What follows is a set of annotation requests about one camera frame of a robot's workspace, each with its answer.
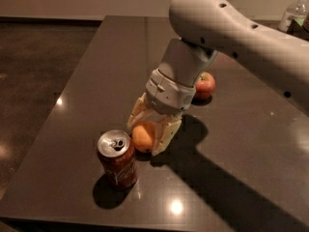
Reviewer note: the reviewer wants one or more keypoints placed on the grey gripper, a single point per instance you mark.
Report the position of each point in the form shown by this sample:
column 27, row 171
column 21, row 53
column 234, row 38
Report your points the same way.
column 168, row 94

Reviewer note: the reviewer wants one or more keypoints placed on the orange fruit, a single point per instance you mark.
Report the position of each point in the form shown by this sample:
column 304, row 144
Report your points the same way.
column 143, row 136

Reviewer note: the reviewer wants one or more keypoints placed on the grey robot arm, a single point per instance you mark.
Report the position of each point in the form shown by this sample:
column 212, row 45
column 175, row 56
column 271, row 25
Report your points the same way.
column 205, row 28

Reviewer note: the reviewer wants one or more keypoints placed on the red coke can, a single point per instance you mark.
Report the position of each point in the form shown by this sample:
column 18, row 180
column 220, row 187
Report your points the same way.
column 117, row 156

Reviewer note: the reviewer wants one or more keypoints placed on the red apple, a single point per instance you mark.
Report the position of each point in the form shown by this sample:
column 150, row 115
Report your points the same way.
column 205, row 86

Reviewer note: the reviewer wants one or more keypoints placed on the clear plastic water bottle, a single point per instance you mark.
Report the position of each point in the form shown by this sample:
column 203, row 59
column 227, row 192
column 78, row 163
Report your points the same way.
column 297, row 10

